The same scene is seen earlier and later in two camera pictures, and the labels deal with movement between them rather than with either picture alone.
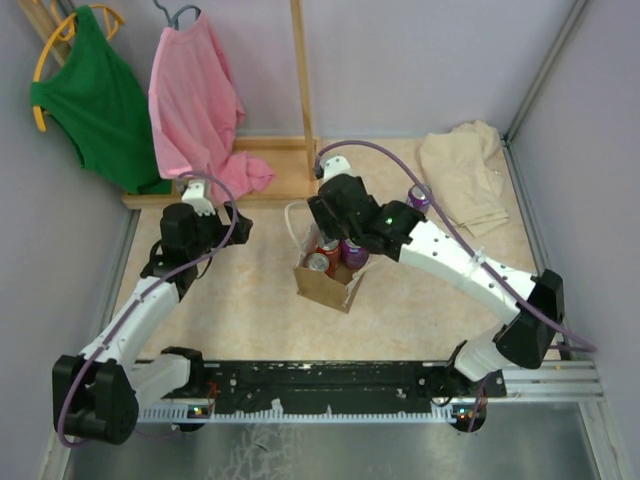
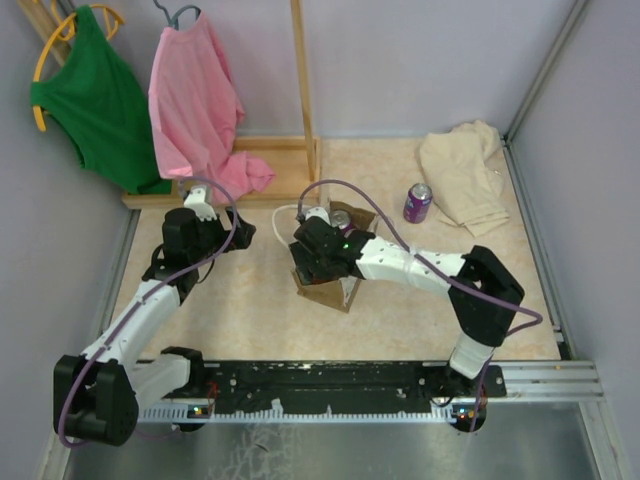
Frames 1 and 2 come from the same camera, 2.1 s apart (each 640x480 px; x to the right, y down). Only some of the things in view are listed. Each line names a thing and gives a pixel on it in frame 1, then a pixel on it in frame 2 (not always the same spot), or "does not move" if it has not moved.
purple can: [416, 198] does not move
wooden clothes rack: [293, 162] does not move
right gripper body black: [332, 227] to [317, 263]
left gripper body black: [211, 233] does not move
